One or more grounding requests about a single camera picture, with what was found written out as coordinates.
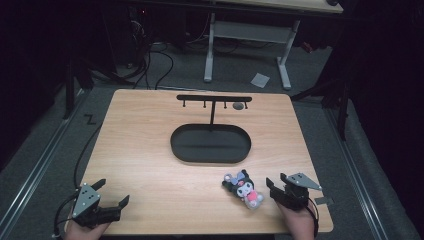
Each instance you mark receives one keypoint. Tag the white-legged desk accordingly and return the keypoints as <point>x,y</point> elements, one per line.
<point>250,31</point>

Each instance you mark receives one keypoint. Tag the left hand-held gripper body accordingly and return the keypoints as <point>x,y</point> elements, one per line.
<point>87,200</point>

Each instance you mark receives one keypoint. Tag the grey round disc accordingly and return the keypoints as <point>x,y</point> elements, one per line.
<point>238,106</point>

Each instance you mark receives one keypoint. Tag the person's right hand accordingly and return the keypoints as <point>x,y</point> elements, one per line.
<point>296,223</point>

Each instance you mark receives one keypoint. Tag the grey tape strip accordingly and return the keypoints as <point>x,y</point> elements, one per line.
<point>324,200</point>

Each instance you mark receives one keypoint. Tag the metal floor rail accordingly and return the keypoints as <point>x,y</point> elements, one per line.
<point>356,173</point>
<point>40,166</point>

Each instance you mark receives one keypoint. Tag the grey paper scrap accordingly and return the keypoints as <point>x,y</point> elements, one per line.
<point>260,80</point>

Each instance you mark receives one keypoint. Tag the black metal stand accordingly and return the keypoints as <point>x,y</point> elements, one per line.
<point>70,90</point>
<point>341,106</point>

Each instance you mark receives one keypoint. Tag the person's left hand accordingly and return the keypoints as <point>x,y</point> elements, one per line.
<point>85,232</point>

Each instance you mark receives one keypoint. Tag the dark computer tower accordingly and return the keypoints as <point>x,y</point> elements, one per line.
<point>128,33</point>

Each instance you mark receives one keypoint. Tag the black hook stand with tray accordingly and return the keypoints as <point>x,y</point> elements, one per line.
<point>210,143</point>

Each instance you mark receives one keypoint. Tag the black and pink plush toy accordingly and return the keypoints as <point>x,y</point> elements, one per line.
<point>245,189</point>

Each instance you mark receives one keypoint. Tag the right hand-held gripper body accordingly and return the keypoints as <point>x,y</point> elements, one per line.
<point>296,191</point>

